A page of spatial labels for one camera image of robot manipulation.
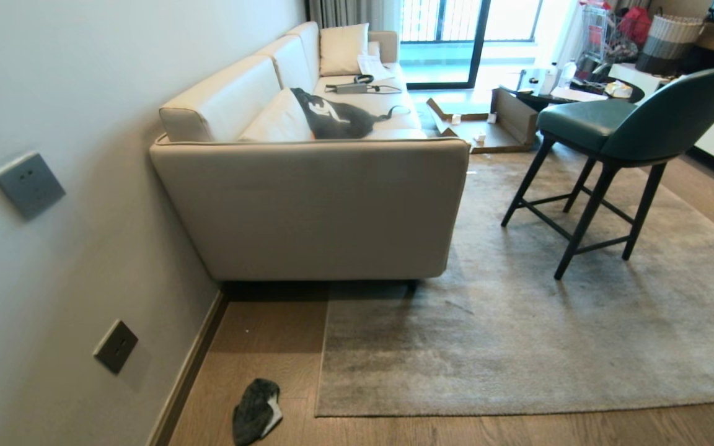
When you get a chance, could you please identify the striped woven basket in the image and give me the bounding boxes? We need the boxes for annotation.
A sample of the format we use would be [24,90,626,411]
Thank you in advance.
[635,14,705,77]

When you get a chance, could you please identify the dark grey wall socket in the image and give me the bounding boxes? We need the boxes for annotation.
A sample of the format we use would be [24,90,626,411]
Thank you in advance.
[93,320,139,375]

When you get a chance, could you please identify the dark grey cloth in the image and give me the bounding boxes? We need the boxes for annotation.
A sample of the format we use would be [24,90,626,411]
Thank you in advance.
[232,378,283,446]

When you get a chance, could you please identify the cream square pillow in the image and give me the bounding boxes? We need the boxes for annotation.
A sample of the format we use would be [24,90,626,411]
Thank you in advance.
[319,23,370,77]

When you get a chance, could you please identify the black round coffee table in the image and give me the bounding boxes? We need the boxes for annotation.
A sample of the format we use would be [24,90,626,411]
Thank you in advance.
[506,68,645,112]

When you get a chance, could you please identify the grey rug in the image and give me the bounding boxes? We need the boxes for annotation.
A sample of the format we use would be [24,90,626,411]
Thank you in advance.
[315,151,714,418]

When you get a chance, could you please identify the green upholstered chair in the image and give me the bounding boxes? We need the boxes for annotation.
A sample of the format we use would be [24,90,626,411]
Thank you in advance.
[501,67,714,281]

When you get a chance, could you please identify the brown cardboard box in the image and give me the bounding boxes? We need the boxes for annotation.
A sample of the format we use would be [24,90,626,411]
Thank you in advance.
[426,87,540,154]

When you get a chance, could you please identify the black framed glass door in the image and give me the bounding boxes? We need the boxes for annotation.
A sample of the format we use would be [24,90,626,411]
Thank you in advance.
[399,0,544,90]

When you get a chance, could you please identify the grey curtain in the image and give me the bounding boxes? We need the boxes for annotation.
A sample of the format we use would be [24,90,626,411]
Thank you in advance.
[306,0,402,32]

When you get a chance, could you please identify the white paper sheet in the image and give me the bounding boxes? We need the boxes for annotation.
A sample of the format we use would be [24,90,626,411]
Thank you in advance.
[357,54,396,82]

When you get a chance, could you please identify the cream cushion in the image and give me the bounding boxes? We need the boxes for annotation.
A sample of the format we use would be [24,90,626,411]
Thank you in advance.
[237,88,315,143]

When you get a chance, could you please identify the beige leather sofa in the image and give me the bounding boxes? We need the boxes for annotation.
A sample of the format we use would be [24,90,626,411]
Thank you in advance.
[149,21,471,282]

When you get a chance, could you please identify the grey power adapter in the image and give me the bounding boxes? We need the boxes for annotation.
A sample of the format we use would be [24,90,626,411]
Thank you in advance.
[325,74,402,95]

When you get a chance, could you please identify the red bag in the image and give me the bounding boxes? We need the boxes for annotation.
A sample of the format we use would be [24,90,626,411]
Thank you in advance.
[618,6,652,45]

